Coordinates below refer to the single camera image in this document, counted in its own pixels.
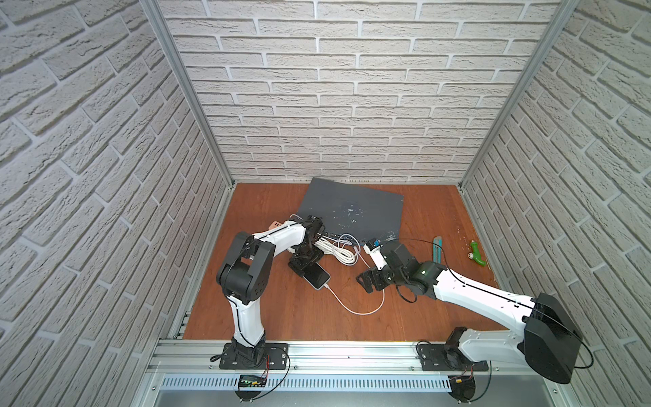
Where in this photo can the aluminium corner post right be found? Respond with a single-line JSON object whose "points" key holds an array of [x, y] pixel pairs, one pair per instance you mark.
{"points": [[558, 22]]}

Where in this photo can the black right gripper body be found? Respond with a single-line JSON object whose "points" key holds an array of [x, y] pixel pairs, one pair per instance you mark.
{"points": [[379, 277]]}

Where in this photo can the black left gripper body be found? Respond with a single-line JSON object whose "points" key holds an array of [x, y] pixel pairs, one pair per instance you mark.
{"points": [[304, 255]]}

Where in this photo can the black smartphone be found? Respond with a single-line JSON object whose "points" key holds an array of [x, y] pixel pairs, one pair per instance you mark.
{"points": [[316, 276]]}

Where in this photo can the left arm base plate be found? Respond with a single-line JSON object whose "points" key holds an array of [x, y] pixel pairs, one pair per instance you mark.
{"points": [[272, 356]]}

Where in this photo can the teal utility knife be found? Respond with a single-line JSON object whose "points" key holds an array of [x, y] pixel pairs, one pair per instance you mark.
{"points": [[437, 249]]}

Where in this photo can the aluminium corner post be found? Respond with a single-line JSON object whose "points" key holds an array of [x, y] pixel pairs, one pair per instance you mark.
{"points": [[163, 33], [558, 22]]}

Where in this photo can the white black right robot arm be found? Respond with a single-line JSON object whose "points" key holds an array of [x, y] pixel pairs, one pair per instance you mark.
{"points": [[537, 332]]}

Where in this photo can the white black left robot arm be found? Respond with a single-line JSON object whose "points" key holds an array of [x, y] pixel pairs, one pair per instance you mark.
{"points": [[246, 271]]}

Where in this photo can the aluminium front rail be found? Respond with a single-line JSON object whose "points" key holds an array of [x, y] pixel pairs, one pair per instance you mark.
{"points": [[323, 366]]}

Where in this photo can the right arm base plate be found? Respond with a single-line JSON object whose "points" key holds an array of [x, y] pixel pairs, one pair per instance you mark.
{"points": [[437, 357]]}

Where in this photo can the left small circuit board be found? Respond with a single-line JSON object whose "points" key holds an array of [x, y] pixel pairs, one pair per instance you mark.
{"points": [[251, 381]]}

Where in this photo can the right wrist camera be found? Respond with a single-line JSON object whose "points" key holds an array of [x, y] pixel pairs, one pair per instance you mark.
{"points": [[373, 249]]}

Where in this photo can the aluminium corner post left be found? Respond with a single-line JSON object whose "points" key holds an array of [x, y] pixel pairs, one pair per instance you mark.
{"points": [[163, 33]]}

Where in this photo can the green screwdriver handle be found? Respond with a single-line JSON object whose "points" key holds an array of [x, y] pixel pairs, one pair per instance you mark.
{"points": [[475, 254]]}

